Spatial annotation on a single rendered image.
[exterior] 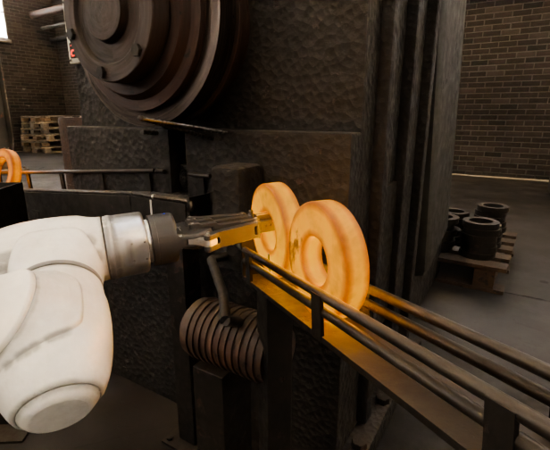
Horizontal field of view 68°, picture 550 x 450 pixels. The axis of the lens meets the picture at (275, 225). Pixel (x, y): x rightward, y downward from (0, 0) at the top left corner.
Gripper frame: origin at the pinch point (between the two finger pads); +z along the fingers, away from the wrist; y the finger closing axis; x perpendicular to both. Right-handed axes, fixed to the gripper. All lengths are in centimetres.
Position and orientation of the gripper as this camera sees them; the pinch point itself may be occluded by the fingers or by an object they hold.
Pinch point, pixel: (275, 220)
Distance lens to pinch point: 66.8
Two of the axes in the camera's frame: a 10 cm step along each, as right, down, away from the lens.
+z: 9.1, -1.5, 3.8
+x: -0.5, -9.6, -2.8
